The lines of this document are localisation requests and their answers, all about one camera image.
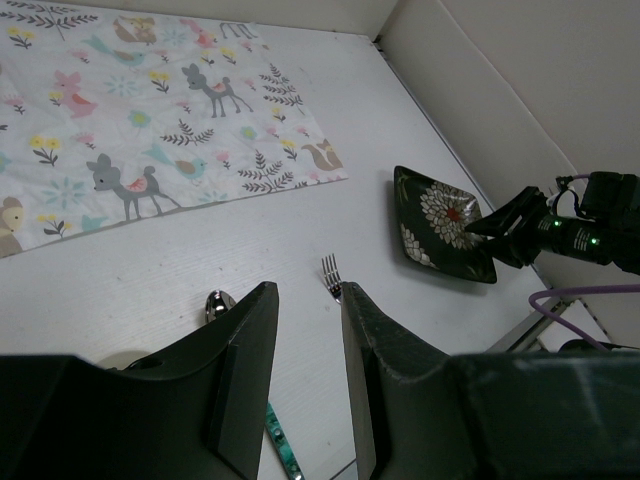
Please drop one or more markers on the spoon with teal handle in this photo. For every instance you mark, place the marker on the spoon with teal handle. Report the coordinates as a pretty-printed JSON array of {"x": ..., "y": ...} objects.
[{"x": 218, "y": 303}]

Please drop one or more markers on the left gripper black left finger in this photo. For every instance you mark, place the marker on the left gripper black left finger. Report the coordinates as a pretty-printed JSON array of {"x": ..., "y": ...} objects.
[{"x": 193, "y": 410}]

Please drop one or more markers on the black floral square plate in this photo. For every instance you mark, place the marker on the black floral square plate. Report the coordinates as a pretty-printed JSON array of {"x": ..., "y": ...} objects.
[{"x": 431, "y": 217}]

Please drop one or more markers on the aluminium front rail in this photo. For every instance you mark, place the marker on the aluminium front rail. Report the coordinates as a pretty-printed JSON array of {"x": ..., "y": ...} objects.
[{"x": 540, "y": 333}]

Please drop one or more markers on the fork with teal handle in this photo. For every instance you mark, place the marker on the fork with teal handle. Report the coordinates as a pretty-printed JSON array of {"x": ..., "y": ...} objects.
[{"x": 332, "y": 278}]

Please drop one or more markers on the floral animal print cloth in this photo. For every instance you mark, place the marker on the floral animal print cloth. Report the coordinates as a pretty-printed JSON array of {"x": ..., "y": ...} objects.
[{"x": 109, "y": 117}]

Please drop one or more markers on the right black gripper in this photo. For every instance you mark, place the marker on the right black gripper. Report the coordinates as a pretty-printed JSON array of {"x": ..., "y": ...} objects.
[{"x": 604, "y": 230}]

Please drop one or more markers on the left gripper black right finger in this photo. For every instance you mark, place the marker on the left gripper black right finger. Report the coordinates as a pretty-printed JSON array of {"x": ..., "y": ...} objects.
[{"x": 419, "y": 413}]

